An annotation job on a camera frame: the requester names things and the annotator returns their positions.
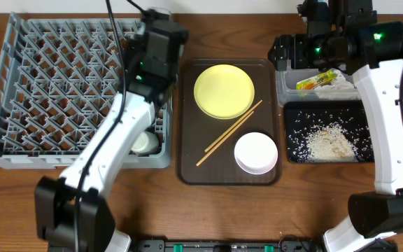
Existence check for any green snack wrapper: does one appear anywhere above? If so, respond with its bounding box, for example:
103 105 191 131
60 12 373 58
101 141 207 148
296 69 338 90

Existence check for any white bowl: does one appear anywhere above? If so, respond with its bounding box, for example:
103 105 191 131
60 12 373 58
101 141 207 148
234 132 278 175

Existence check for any wooden chopstick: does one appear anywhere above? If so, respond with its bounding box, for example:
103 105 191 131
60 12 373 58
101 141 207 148
204 100 262 153
196 112 254 167

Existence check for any white plastic cup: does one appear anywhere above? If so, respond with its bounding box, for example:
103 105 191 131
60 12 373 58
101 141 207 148
131 131 160 155

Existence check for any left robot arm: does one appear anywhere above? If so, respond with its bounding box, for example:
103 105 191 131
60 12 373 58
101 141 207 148
34 8 189 251

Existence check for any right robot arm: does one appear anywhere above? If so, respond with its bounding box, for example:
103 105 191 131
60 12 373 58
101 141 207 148
268 0 403 251

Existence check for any clear plastic waste bin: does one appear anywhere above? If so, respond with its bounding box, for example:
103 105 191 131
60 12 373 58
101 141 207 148
275 69 361 107

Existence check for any black waste tray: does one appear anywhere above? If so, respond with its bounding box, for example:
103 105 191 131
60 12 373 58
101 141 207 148
283 99 376 165

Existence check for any yellow plate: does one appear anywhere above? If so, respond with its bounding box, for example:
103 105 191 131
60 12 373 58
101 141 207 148
194 64 255 120

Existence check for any brown serving tray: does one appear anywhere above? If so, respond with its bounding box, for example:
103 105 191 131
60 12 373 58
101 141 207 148
177 59 282 186

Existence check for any grey plastic dish rack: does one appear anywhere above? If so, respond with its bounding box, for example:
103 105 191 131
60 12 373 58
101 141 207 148
0 11 175 170

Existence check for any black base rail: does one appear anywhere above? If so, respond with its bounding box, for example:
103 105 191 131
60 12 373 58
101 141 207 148
129 239 323 252

